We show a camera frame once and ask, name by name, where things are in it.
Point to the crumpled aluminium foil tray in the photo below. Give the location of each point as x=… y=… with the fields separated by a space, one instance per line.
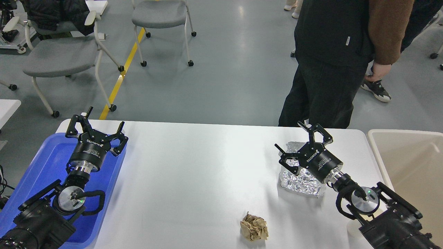
x=304 y=183

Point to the crumpled brown paper ball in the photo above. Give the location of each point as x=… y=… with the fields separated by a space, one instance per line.
x=253 y=227

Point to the person in black clothes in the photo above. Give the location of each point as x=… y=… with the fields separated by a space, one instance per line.
x=335 y=41

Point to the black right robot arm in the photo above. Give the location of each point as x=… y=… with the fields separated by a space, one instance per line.
x=387 y=221

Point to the blue plastic tray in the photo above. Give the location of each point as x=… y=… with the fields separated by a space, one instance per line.
x=47 y=166

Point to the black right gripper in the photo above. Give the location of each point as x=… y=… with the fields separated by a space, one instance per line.
x=318 y=160

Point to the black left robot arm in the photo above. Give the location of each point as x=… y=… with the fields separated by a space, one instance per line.
x=62 y=199

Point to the white side table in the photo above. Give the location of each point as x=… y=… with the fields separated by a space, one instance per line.
x=7 y=109

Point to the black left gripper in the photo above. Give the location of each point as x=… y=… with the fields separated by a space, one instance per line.
x=90 y=151

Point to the beige plastic bin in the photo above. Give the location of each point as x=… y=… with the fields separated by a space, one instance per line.
x=411 y=163

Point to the grey chair with jacket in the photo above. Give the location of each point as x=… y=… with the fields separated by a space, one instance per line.
x=59 y=57

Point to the grey chair centre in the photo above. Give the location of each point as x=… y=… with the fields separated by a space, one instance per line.
x=161 y=14

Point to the translucent plastic cup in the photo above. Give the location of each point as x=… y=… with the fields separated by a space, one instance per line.
x=354 y=225

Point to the bystander hand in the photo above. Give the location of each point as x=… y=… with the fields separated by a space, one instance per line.
x=378 y=71

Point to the black jacket on chair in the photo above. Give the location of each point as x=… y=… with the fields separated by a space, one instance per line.
x=49 y=14

